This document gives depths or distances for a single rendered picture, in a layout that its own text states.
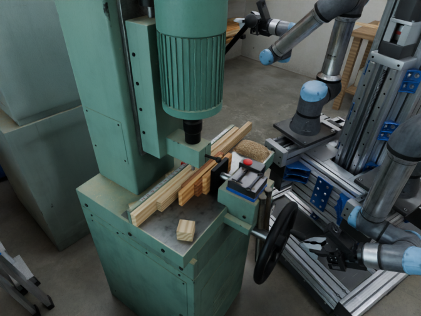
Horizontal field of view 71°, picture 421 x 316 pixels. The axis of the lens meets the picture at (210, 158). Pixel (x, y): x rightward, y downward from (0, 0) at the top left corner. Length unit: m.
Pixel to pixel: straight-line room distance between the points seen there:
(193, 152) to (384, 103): 0.81
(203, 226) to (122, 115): 0.42
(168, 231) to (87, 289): 1.09
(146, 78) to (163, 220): 0.42
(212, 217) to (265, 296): 0.98
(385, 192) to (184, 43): 0.69
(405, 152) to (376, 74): 0.56
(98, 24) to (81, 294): 1.46
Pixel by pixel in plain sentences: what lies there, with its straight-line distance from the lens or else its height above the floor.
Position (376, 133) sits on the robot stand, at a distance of 1.45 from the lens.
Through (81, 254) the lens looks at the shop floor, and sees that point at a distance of 2.09.
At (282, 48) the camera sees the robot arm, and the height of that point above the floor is 1.18.
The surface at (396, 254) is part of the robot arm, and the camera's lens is 1.02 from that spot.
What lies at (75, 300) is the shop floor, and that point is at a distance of 1.93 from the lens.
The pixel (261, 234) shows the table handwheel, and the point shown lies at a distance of 1.02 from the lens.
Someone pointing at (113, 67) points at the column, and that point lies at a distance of 0.91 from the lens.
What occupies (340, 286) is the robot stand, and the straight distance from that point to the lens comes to 1.73.
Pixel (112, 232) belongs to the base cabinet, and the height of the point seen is 0.67.
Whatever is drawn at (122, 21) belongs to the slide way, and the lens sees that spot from 0.87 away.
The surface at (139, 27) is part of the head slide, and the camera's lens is 0.84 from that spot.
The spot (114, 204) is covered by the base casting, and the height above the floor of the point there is 0.80.
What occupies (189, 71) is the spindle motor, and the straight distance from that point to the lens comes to 0.76.
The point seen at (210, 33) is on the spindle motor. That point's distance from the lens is 0.74.
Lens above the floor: 1.62
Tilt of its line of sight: 38 degrees down
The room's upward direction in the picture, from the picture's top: 2 degrees clockwise
